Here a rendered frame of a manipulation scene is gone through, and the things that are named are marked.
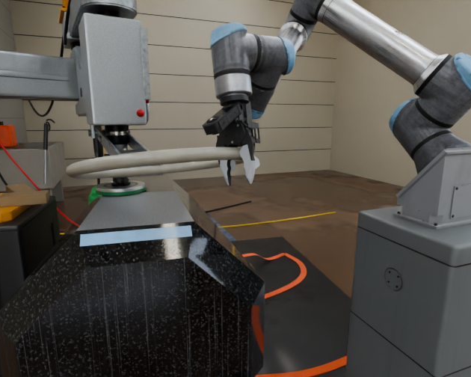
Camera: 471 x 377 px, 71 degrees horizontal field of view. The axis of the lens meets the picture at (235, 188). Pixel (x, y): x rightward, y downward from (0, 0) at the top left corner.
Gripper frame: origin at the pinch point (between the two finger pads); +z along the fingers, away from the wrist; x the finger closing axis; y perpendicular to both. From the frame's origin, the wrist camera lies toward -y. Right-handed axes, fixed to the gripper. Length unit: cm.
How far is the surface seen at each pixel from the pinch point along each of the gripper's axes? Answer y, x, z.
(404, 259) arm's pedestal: 50, -31, 32
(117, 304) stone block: -5, 42, 34
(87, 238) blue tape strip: -8, 49, 13
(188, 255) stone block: 9.1, 25.4, 21.7
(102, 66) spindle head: 19, 68, -50
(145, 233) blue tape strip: 3.5, 37.1, 13.9
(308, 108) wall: 656, 188, -143
